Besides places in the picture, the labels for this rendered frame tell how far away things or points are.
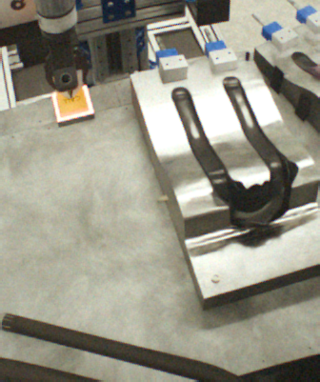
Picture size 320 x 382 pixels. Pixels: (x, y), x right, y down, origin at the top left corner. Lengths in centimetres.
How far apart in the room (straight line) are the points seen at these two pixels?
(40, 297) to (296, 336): 47
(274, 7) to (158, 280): 186
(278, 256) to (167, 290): 21
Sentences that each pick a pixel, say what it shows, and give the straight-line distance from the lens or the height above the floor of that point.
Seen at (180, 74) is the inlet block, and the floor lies 90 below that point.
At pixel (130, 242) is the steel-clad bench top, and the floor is 80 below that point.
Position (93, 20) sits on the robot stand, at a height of 74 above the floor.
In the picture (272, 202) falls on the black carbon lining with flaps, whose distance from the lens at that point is 124.
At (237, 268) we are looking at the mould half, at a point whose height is 86.
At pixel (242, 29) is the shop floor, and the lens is 278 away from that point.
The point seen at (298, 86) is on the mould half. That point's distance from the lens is 143.
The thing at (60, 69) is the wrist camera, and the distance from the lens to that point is 130.
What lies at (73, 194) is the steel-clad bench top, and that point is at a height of 80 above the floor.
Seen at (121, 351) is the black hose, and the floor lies 88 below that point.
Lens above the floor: 193
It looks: 54 degrees down
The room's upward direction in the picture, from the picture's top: 2 degrees counter-clockwise
